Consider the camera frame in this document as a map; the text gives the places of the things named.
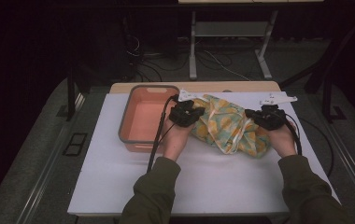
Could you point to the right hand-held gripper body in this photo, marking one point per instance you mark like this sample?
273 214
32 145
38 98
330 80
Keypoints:
272 116

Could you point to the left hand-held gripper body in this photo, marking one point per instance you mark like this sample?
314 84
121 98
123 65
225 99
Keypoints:
183 113

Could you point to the fruit print cloth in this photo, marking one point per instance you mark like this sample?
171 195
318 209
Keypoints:
228 127

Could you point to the pink plastic basin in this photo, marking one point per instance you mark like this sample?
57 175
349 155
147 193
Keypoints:
146 119

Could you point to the person's right hand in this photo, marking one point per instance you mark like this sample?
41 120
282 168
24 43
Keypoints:
281 141

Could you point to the person's left hand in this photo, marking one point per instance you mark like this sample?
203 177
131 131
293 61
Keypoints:
177 140

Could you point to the dark angled stand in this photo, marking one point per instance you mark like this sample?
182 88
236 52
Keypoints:
328 71

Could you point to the black floor socket plate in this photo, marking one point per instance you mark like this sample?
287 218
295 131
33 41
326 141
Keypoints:
75 144

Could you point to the black metal stand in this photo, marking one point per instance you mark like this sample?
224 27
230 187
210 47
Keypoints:
70 96

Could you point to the grey metal table frame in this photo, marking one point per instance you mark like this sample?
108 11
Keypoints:
228 29

